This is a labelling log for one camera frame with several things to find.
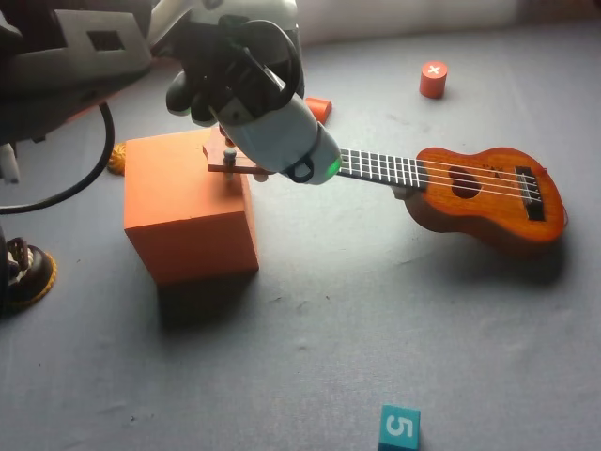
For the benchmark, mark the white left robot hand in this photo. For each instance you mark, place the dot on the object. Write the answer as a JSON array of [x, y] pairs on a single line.
[[282, 136]]

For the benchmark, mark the small orange wooden guitar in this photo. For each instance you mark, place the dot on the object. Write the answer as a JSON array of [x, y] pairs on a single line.
[[493, 202]]

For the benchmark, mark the orange half-cylinder block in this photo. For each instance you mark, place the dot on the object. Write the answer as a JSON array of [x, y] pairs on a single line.
[[320, 108]]

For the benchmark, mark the large orange foam cube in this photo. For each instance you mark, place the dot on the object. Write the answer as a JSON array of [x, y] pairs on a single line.
[[188, 235]]

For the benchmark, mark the orange cylinder with white cross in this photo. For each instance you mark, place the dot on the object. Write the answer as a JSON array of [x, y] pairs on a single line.
[[433, 82]]

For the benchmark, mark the orange swirl cookie toy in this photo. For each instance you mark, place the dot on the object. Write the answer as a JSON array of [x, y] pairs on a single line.
[[117, 160]]

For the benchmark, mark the white backdrop panel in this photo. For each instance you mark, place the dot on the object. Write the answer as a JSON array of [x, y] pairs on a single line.
[[422, 14]]

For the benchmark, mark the grey table cloth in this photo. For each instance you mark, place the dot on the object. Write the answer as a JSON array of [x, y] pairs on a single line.
[[328, 329]]

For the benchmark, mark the chocolate cake toy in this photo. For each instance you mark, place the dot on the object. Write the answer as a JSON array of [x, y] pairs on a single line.
[[33, 277]]

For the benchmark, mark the teal number five block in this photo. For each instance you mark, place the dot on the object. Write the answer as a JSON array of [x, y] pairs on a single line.
[[399, 427]]

